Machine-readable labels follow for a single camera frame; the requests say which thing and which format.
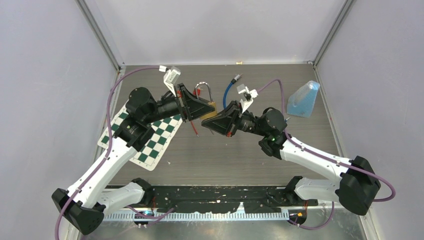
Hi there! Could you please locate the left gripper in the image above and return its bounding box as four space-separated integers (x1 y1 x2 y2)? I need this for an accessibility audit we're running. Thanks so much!
144 82 214 124

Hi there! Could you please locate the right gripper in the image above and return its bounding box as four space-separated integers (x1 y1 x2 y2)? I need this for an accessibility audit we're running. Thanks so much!
202 101 269 138

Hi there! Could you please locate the red cable lock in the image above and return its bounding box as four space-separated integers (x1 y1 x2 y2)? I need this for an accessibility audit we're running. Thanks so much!
190 86 202 137

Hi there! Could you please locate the brass padlock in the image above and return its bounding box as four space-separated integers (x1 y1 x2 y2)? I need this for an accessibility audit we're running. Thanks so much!
194 81 218 121

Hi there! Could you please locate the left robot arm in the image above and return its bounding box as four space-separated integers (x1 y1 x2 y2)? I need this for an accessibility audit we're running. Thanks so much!
52 83 216 236

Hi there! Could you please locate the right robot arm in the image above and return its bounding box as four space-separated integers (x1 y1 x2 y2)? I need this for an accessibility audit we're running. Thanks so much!
201 101 381 216

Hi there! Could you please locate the green white chessboard mat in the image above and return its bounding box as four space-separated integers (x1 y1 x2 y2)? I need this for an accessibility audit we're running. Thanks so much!
97 102 184 172

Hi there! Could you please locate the blue mesh bag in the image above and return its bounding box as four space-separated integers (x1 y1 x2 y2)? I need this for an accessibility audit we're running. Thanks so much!
286 80 321 118

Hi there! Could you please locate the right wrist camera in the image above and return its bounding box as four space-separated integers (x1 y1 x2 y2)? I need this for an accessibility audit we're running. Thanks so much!
236 84 258 113

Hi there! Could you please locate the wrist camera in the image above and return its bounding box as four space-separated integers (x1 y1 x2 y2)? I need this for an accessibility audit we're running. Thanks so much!
236 84 258 113
160 65 181 97

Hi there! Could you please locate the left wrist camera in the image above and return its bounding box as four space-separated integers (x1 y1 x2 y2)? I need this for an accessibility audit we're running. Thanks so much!
160 65 181 97

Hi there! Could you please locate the blue cable lock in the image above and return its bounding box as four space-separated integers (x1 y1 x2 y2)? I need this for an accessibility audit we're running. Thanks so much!
222 74 242 109

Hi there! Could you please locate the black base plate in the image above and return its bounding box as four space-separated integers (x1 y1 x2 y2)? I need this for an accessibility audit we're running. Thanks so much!
131 185 318 214

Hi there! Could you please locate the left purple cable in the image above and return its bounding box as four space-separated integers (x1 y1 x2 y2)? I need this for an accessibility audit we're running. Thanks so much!
54 65 167 240

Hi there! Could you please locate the purple cable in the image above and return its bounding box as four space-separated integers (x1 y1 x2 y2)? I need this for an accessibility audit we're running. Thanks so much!
54 65 167 240
256 78 397 230

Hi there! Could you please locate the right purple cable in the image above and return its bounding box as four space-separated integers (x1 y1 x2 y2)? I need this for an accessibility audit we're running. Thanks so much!
256 78 397 230

